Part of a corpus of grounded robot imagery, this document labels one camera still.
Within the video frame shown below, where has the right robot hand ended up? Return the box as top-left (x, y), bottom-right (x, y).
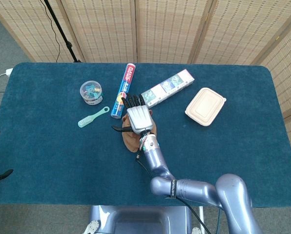
top-left (111, 92), bottom-right (154, 135)

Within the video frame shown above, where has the brown capybara plush toy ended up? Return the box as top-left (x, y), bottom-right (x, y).
top-left (118, 109), bottom-right (158, 153)

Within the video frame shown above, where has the blue plastic wrap roll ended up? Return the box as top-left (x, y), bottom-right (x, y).
top-left (110, 63), bottom-right (136, 119)

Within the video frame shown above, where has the tissue packet bundle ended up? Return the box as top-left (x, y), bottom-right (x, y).
top-left (140, 69), bottom-right (195, 109)

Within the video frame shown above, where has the mint green hair brush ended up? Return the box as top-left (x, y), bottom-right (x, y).
top-left (78, 106), bottom-right (110, 129)

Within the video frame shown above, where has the clear jar of binder clips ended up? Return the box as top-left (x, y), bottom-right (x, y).
top-left (80, 80), bottom-right (104, 106)

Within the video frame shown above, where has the beige lidded food container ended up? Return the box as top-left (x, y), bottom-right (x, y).
top-left (185, 87), bottom-right (227, 127)

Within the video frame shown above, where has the blue table mat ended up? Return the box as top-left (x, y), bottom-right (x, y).
top-left (0, 61), bottom-right (291, 208)

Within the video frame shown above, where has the bamboo folding screen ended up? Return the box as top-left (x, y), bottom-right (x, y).
top-left (0, 0), bottom-right (291, 161)

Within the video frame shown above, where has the blue-grey robot torso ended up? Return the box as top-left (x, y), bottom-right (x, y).
top-left (83, 205), bottom-right (202, 234)

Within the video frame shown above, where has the black tripod stand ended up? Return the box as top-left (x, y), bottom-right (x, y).
top-left (43, 0), bottom-right (82, 63)

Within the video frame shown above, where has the white power adapter with cable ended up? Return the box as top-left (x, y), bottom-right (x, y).
top-left (0, 68), bottom-right (14, 83)

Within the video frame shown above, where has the black cable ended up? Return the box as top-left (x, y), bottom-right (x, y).
top-left (44, 0), bottom-right (61, 62)

